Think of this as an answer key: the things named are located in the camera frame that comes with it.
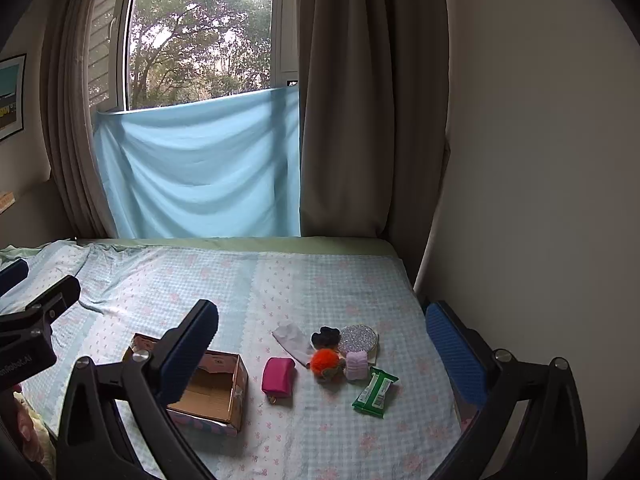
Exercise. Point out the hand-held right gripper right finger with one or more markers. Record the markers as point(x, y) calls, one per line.
point(455, 355)

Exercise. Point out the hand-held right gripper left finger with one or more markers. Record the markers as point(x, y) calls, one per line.
point(190, 355)

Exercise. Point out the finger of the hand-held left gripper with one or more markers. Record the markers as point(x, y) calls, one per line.
point(55, 297)
point(12, 275)

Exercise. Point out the cardboard box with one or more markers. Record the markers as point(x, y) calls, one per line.
point(210, 395)

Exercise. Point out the black sock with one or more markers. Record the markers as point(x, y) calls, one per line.
point(325, 337)

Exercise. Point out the wooden shelf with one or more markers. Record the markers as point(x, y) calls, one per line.
point(5, 201)

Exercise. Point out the green wet wipes packet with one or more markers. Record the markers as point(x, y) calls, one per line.
point(375, 392)

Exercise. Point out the pink zip pouch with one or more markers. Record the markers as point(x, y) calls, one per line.
point(277, 375)

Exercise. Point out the silver glitter round pad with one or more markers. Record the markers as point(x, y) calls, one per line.
point(359, 338)

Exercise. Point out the lilac rolled towel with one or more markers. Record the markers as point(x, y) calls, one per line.
point(357, 366)

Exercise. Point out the green bed sheet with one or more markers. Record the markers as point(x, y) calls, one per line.
point(250, 244)

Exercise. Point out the orange pompom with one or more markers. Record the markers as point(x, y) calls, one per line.
point(324, 360)

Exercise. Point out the light blue hanging cloth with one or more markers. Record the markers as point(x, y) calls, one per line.
point(200, 170)

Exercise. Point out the window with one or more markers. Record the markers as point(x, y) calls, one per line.
point(200, 35)

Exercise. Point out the tree outside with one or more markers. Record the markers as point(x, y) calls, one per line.
point(200, 25)

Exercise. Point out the wall poster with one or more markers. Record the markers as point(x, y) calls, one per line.
point(11, 95)

